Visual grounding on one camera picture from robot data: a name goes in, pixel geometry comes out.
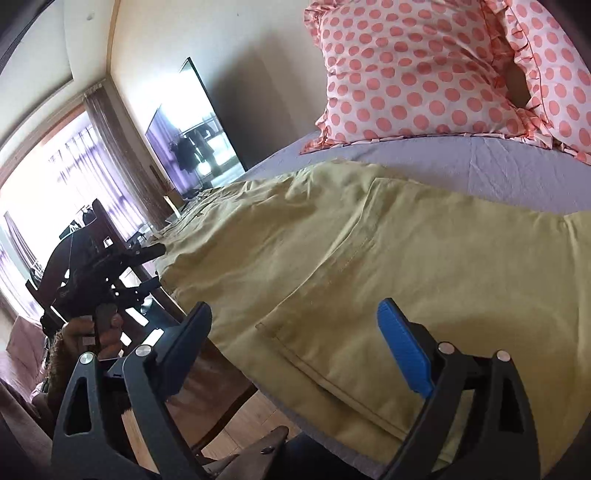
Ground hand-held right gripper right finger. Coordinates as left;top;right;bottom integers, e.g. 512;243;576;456
377;298;540;480

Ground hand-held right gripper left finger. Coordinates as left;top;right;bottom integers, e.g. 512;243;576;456
51;302;213;480

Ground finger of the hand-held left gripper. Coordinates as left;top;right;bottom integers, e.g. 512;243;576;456
116;243;167;269
113;277;163;307

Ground yellow-green pants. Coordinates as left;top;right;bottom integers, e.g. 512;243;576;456
154;159;591;480

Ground person's left hand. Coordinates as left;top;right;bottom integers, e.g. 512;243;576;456
61;314;125;361

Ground wooden table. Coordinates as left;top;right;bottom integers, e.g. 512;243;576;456
117;277;260;464

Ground brown curtain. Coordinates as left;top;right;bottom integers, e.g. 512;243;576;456
83;79;175;232

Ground pink sofa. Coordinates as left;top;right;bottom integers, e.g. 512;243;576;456
0;318;49;403

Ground black flat television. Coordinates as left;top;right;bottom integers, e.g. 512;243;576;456
145;57;246;195

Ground pink polka dot pillow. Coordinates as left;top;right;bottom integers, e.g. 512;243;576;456
480;0;591;165
299;0;542;156

